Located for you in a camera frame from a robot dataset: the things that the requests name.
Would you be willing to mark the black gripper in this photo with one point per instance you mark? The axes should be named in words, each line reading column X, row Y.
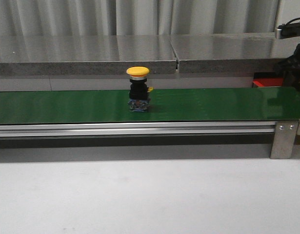
column 289, row 69

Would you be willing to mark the red plastic tray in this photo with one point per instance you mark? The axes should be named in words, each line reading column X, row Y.
column 269, row 83

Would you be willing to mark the green conveyor belt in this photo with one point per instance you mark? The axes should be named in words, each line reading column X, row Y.
column 239, row 104

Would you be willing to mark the right grey stone slab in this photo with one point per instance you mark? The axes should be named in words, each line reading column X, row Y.
column 230, row 53

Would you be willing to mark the grey stone slab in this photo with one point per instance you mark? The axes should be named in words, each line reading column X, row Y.
column 84, row 55
column 230, row 53

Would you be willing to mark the left grey stone slab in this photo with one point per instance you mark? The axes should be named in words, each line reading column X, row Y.
column 84, row 55

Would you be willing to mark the grey pleated curtain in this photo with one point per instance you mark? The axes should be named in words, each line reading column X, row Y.
column 135, row 17

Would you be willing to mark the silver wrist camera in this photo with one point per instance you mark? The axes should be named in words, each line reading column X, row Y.
column 288, row 30

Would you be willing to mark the steel conveyor support bracket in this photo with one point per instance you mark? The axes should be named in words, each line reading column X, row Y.
column 284, row 138

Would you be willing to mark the aluminium conveyor side rail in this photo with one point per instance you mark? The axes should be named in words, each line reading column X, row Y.
column 136, row 128

